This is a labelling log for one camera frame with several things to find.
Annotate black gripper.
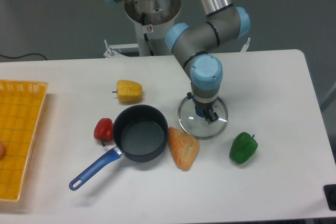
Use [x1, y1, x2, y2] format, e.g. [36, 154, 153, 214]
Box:
[193, 100, 218, 124]

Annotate glass lid with blue knob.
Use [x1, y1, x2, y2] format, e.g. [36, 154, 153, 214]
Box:
[178, 97, 228, 140]

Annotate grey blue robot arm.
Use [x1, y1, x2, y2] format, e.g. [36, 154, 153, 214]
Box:
[105, 0, 250, 123]

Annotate orange bread piece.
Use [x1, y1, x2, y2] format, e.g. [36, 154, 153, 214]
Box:
[168, 127, 199, 171]

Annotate green bell pepper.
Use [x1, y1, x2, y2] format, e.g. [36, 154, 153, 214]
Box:
[229, 132, 258, 165]

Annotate yellow bell pepper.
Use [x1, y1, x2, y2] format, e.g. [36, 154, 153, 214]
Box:
[113, 80, 142, 103]

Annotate red bell pepper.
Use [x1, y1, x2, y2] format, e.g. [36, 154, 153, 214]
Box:
[93, 118, 113, 146]

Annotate black object at table edge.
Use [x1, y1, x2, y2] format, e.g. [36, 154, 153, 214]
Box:
[323, 184, 336, 211]

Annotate yellow wicker basket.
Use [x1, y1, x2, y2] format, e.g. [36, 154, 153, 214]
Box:
[1, 79, 48, 202]

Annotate orange item in basket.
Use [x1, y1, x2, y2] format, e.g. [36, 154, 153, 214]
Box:
[0, 141, 6, 159]

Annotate dark saucepan with blue handle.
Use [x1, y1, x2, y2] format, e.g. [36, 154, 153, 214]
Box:
[69, 104, 168, 191]

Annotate white metal bracket right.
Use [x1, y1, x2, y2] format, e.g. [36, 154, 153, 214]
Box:
[241, 37, 251, 52]

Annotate black cable on floor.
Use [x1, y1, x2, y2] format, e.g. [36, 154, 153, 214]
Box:
[0, 52, 48, 61]

